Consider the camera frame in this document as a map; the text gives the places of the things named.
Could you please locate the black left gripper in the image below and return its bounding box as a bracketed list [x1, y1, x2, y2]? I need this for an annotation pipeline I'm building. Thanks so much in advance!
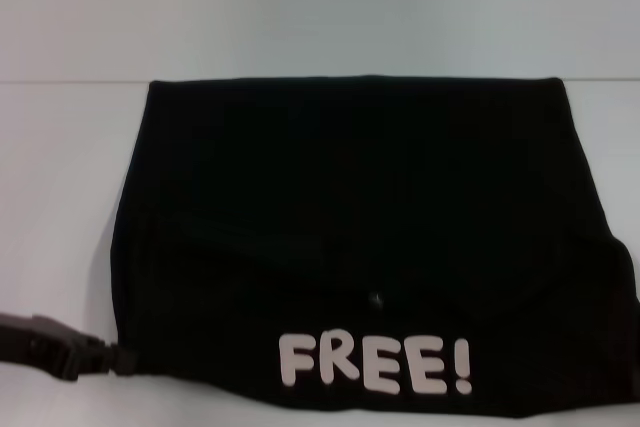
[0, 311, 139, 382]

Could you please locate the black shirt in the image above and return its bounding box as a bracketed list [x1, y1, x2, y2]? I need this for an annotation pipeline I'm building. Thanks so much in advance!
[108, 75, 640, 427]

